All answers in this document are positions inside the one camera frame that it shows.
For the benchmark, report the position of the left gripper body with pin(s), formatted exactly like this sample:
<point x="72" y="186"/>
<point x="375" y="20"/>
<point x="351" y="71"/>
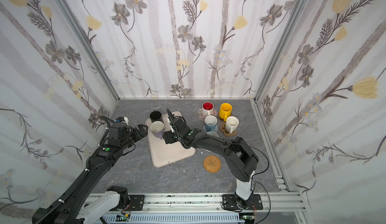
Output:
<point x="140" y="130"/>

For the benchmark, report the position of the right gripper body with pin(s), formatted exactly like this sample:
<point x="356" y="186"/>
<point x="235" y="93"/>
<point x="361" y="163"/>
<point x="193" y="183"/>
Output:
<point x="175" y="124"/>

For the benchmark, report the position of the white mug grey rim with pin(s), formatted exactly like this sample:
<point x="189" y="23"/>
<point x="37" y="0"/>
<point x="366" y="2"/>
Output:
<point x="157" y="129"/>

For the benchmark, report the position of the beige rectangular serving tray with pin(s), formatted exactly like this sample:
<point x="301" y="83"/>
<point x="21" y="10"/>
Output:
<point x="162" y="153"/>

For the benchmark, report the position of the black mug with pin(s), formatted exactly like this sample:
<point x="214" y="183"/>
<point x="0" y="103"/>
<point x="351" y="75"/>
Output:
<point x="156" y="116"/>

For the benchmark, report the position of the pink flower silicone coaster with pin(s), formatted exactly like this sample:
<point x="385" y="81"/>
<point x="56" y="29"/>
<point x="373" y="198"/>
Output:
<point x="202" y="117"/>

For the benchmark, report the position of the blue patterned mug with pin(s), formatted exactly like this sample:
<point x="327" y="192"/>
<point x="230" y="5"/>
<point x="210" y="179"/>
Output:
<point x="211" y="123"/>

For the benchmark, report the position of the white mug red inside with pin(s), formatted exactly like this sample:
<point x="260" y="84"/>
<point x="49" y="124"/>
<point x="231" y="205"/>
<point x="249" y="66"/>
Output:
<point x="207" y="109"/>

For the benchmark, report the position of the brown paw cork coaster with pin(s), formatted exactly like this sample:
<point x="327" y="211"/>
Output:
<point x="225" y="132"/>

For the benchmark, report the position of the wicker rattan round coaster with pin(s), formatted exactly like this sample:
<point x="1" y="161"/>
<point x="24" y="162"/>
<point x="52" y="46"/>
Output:
<point x="212" y="164"/>

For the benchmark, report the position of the yellow mug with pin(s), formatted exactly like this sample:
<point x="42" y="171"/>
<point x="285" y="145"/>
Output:
<point x="225" y="110"/>

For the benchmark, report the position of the plain white mug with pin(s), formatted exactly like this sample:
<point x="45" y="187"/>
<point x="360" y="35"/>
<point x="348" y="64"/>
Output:
<point x="231" y="124"/>

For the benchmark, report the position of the speckled white mug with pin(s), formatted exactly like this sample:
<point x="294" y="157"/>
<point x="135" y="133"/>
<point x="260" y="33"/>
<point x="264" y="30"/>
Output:
<point x="212" y="133"/>

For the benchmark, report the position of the plain wooden round coaster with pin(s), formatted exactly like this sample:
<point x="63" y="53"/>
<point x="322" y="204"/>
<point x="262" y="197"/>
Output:
<point x="223" y="119"/>

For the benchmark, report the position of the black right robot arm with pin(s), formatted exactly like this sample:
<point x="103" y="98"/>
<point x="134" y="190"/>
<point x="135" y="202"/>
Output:
<point x="239" y="156"/>

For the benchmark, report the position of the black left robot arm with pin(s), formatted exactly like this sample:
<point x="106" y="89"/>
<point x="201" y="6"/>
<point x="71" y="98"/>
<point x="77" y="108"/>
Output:
<point x="66" y="208"/>

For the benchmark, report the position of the white ventilated cable duct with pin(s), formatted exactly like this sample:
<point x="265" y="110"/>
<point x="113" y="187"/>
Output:
<point x="180" y="218"/>

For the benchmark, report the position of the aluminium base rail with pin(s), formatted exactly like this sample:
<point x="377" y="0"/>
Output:
<point x="265" y="207"/>

